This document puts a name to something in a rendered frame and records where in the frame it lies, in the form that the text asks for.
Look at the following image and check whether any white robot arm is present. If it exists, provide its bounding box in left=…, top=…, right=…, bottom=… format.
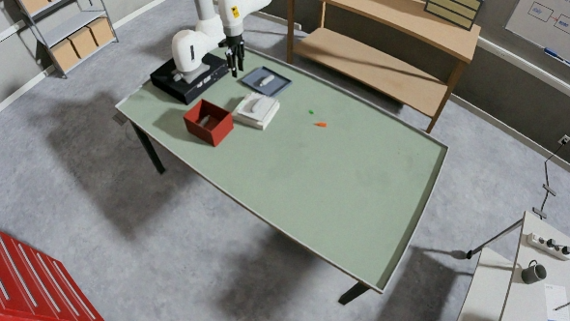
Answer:
left=171, top=0, right=271, bottom=84

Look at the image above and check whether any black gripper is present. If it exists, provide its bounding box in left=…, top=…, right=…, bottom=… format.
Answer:
left=225, top=34, right=244, bottom=78

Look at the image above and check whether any red open box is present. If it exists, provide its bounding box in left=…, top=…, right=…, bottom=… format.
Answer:
left=183, top=99, right=234, bottom=147

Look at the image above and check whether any grey gas cylinder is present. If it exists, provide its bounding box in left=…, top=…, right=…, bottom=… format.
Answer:
left=259, top=74, right=274, bottom=87

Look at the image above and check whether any white digital scale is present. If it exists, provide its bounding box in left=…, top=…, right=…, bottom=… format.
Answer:
left=232, top=92, right=279, bottom=130

